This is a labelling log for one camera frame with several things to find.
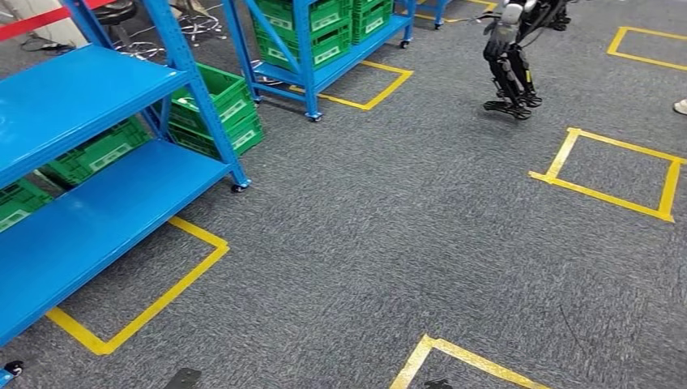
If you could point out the blue metal shelf rack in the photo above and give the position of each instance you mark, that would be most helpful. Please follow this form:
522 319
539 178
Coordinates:
375 53
441 13
80 86

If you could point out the black humanoid robot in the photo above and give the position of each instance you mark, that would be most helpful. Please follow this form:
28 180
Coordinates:
504 59

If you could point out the stool with chrome base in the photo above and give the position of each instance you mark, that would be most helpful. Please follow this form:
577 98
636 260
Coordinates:
201 24

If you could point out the black robot left foot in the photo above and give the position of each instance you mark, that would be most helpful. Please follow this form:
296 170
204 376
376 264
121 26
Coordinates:
182 378

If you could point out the white desk leg panel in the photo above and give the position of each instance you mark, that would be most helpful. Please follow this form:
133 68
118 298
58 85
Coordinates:
53 29

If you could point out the red barrier belt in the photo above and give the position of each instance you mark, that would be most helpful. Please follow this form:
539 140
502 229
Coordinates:
32 21

